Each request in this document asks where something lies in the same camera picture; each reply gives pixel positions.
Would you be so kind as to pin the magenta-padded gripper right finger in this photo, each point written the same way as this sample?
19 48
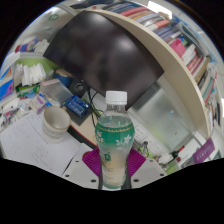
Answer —
146 173

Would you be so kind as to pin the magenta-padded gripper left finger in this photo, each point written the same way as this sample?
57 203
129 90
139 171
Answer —
78 173

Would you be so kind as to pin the green-labelled clear drink bottle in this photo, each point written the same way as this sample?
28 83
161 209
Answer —
115 140

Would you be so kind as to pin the white paper with writing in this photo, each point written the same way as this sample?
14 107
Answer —
33 143

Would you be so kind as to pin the purple hanging banner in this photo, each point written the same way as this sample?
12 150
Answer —
204 151

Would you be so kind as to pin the blue printed small box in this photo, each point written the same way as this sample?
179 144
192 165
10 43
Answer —
77 106

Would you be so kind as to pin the blue round tin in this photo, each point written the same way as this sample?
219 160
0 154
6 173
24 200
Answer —
63 79

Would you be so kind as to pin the white tissue stack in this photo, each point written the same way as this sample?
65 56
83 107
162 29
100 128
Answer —
33 75

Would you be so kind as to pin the blue and white tissue box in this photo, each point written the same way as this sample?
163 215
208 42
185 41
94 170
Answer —
6 86

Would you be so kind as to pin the black computer monitor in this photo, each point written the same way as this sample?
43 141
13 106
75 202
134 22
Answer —
103 56

